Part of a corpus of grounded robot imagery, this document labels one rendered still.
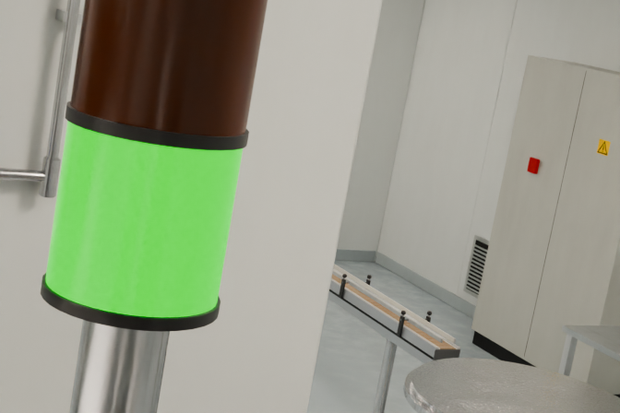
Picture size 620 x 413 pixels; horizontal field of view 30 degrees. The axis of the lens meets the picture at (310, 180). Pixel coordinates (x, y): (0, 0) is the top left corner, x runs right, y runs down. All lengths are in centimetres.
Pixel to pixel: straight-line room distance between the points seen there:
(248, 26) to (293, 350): 178
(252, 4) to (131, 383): 11
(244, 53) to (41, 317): 158
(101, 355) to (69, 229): 4
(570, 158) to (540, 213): 45
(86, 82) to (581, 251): 714
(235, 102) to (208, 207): 3
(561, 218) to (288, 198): 567
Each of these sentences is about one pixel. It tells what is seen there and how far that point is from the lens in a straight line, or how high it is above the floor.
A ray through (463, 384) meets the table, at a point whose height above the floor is 93.
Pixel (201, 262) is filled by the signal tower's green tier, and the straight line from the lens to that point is 31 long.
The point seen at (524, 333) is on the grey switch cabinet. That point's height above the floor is 27.
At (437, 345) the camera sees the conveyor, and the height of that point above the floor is 93.
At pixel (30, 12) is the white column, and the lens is 177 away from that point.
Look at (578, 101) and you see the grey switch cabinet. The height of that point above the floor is 183.
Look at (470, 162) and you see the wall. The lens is 906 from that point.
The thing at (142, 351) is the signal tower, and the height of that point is 219.
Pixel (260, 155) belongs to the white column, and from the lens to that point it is 193.
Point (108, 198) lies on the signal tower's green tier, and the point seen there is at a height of 223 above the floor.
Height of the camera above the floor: 230
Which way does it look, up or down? 10 degrees down
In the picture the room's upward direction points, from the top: 10 degrees clockwise
